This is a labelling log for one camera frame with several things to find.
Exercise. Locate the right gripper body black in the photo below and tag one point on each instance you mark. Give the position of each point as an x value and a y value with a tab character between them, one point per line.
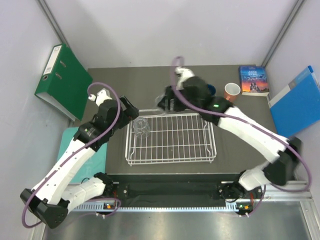
178	106

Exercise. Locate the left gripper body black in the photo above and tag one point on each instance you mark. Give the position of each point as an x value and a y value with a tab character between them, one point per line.
126	116

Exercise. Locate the dark blue mug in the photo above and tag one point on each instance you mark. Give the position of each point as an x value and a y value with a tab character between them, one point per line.
211	89

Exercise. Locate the orange patterned mug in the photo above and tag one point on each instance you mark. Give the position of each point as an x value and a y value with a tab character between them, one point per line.
231	91

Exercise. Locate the clear glass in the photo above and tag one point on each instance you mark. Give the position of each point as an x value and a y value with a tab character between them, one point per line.
141	127
159	105

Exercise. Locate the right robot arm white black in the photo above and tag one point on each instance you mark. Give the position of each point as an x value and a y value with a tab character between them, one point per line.
280	152

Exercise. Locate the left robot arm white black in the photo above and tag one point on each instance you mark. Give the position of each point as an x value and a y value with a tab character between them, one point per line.
50	200

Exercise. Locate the green lever arch binder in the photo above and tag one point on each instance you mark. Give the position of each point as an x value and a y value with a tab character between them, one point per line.
64	83

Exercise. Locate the teal cutting board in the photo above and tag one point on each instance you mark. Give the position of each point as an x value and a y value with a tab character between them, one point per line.
96	164

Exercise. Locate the Jane Eyre book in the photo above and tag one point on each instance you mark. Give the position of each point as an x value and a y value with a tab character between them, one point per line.
253	81

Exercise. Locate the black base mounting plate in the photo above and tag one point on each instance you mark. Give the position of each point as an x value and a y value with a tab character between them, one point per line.
177	190

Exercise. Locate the blue folder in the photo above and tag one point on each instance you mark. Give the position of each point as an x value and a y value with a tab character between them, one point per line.
297	106

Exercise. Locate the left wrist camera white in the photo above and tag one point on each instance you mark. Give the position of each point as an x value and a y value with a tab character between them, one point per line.
100	97

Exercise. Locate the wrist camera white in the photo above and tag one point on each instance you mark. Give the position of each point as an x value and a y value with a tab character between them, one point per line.
100	97
183	74

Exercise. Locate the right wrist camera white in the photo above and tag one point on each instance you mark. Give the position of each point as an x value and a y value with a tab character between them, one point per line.
183	74

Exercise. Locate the white wire dish rack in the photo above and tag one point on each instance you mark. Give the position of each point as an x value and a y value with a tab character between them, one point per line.
174	138

